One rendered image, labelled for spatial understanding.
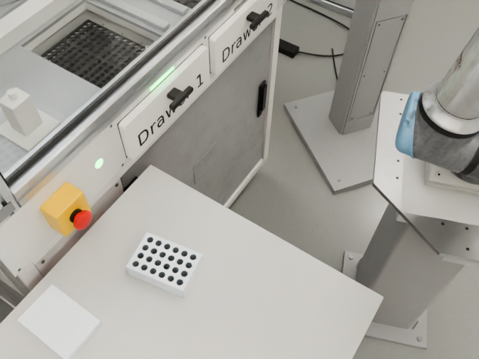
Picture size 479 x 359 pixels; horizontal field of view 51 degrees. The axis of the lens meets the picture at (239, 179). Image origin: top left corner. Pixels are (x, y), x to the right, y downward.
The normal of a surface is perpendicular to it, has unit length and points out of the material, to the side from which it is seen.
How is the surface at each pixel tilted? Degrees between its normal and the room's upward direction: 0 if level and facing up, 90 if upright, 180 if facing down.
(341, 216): 0
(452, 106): 90
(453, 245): 0
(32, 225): 90
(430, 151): 90
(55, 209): 0
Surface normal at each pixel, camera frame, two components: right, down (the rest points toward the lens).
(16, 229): 0.84, 0.46
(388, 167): 0.01, -0.57
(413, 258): -0.22, 0.80
